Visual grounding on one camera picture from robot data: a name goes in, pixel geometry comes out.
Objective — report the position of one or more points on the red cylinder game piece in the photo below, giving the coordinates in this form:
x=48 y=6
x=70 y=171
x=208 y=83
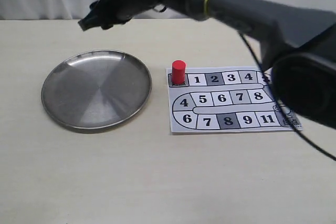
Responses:
x=178 y=72

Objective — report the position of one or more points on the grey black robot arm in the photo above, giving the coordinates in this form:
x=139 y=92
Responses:
x=297 y=44

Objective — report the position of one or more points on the round stainless steel plate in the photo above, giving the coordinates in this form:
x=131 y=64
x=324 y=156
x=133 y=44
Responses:
x=96 y=90

